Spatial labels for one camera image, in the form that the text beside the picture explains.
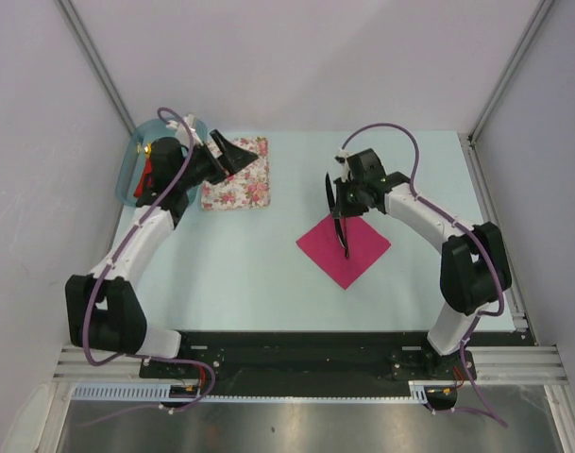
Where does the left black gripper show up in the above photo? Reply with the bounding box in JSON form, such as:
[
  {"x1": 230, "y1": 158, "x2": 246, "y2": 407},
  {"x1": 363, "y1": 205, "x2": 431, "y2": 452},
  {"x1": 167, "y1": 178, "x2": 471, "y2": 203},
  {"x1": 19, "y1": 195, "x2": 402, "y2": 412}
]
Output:
[{"x1": 177, "y1": 131, "x2": 258, "y2": 192}]

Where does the black fork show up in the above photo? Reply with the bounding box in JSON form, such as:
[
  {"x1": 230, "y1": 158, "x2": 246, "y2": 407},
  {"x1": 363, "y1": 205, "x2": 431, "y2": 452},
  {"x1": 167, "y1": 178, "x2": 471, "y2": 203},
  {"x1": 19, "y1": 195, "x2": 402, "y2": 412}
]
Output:
[{"x1": 340, "y1": 218, "x2": 350, "y2": 260}]

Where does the black knife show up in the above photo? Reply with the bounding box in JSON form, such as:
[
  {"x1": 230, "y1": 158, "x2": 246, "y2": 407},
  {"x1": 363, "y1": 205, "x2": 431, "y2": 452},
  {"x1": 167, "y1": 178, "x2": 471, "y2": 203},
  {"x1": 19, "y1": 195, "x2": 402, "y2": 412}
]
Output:
[{"x1": 325, "y1": 174, "x2": 349, "y2": 259}]

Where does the magenta paper napkin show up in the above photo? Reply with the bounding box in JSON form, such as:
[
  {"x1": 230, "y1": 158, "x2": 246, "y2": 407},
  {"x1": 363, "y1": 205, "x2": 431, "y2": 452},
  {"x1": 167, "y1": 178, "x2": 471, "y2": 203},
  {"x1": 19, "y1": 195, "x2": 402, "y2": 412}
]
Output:
[{"x1": 296, "y1": 215, "x2": 391, "y2": 290}]

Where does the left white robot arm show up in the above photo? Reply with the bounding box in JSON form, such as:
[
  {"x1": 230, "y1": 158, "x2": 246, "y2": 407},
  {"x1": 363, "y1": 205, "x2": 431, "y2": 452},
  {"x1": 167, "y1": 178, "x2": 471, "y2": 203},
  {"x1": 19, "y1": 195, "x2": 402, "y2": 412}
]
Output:
[{"x1": 65, "y1": 130, "x2": 258, "y2": 378}]

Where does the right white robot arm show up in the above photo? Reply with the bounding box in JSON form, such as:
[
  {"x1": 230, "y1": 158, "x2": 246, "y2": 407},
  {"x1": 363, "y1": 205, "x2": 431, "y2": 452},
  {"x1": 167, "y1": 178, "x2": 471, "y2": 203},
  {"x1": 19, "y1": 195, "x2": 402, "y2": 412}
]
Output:
[{"x1": 326, "y1": 148, "x2": 512, "y2": 378}]

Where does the floral cloth mat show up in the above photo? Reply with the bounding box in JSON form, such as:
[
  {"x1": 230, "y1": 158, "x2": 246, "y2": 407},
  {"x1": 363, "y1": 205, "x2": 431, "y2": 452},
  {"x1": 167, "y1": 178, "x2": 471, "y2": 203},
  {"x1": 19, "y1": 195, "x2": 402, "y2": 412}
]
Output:
[{"x1": 201, "y1": 136, "x2": 271, "y2": 211}]

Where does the red marker pen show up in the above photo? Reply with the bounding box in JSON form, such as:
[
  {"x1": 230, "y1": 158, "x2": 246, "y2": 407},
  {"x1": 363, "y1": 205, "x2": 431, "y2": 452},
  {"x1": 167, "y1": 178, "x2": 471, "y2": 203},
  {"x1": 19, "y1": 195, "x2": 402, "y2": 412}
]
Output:
[{"x1": 133, "y1": 159, "x2": 152, "y2": 198}]

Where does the teal plastic bin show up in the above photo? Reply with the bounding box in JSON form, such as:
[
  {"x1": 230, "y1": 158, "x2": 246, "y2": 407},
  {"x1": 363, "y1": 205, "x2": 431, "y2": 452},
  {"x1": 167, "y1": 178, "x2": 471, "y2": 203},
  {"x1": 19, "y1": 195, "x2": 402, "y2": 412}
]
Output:
[{"x1": 115, "y1": 115, "x2": 207, "y2": 210}]

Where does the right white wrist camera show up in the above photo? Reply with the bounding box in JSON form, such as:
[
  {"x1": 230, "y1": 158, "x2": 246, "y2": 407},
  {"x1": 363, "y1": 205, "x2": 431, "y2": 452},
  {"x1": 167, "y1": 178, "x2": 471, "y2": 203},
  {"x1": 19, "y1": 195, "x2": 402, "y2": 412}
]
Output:
[{"x1": 335, "y1": 148, "x2": 352, "y2": 183}]

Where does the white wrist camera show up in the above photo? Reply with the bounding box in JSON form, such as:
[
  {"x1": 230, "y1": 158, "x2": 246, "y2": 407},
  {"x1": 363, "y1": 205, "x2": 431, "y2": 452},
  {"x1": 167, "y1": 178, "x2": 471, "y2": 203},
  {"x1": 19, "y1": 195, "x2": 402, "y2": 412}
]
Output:
[
  {"x1": 166, "y1": 114, "x2": 204, "y2": 148},
  {"x1": 335, "y1": 148, "x2": 352, "y2": 183}
]

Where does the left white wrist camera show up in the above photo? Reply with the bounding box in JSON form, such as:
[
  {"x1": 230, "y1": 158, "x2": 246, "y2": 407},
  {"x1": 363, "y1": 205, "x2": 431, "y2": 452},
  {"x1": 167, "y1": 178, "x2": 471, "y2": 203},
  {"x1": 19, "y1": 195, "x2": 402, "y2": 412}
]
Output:
[{"x1": 166, "y1": 114, "x2": 204, "y2": 148}]

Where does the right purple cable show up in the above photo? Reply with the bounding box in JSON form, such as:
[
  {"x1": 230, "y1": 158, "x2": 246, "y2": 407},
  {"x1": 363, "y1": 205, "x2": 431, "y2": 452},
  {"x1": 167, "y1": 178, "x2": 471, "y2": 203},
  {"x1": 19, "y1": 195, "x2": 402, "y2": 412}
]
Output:
[{"x1": 341, "y1": 123, "x2": 510, "y2": 428}]

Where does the purple cable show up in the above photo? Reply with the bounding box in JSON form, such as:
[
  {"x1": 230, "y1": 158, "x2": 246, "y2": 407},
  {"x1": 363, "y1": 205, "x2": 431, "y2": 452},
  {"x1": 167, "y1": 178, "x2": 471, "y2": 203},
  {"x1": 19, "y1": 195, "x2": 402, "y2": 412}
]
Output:
[
  {"x1": 341, "y1": 123, "x2": 510, "y2": 428},
  {"x1": 74, "y1": 107, "x2": 217, "y2": 428}
]

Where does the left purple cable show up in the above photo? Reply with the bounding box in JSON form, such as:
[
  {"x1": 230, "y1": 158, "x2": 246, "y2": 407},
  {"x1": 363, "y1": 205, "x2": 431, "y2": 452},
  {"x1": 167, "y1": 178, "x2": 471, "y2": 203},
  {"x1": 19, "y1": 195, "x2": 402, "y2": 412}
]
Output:
[{"x1": 74, "y1": 107, "x2": 217, "y2": 428}]

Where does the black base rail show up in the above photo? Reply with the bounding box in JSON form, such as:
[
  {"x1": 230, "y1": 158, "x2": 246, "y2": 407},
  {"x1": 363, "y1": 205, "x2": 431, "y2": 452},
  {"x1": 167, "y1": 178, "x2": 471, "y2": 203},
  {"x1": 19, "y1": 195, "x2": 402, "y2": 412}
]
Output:
[{"x1": 126, "y1": 328, "x2": 536, "y2": 400}]

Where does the aluminium frame rail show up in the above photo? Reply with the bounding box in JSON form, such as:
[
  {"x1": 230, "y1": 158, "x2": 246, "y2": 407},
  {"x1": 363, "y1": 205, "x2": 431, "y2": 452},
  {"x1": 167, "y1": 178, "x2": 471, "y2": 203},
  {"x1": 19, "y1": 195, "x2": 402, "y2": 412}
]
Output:
[{"x1": 469, "y1": 346, "x2": 568, "y2": 385}]

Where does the white cable duct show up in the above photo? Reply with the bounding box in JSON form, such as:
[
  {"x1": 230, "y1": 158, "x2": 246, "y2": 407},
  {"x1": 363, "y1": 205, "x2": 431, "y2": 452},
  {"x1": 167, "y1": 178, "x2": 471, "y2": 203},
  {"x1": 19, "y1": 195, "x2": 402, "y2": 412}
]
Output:
[{"x1": 72, "y1": 382, "x2": 430, "y2": 405}]

